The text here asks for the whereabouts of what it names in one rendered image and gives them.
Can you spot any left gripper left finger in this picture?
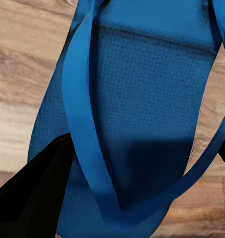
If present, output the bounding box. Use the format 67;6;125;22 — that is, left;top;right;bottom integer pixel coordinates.
0;133;75;238

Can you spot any sandal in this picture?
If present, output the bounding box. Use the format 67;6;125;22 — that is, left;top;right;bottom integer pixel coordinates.
27;0;225;238

